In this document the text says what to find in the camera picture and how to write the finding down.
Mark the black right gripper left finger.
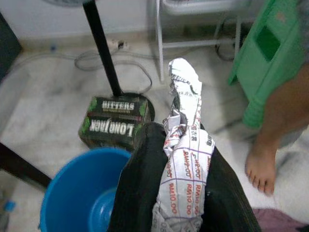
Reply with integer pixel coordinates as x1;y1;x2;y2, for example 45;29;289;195
108;122;169;232

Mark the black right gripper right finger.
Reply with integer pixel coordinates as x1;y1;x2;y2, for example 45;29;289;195
200;125;263;232

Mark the printed paper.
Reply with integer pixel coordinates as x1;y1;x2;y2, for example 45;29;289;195
152;57;216;232

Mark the black green Long Jack box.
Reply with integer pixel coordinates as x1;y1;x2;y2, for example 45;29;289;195
78;96;152;152

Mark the blue plastic bucket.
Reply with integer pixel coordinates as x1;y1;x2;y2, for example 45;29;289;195
40;147;132;232

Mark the person's bare leg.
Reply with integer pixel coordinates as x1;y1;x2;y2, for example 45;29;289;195
245;65;309;196

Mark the black furniture leg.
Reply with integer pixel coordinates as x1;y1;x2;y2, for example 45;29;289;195
0;142;53;188

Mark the green plastic stool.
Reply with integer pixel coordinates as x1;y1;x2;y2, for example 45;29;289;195
228;0;306;129

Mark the small blue object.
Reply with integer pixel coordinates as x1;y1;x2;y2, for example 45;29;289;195
3;200;16;214

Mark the white metal rack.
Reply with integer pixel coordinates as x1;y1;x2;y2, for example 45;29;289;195
154;0;244;82

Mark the black fan stand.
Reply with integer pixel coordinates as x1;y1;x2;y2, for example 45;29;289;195
82;0;155;121

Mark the white power strip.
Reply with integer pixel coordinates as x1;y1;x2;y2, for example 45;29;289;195
106;40;130;51

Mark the black cabinet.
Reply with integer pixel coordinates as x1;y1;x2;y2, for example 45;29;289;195
0;12;24;81

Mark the grey floor cable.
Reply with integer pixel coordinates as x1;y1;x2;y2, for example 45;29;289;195
74;49;153;94

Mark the black cable coil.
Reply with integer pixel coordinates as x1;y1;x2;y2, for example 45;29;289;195
215;18;242;61

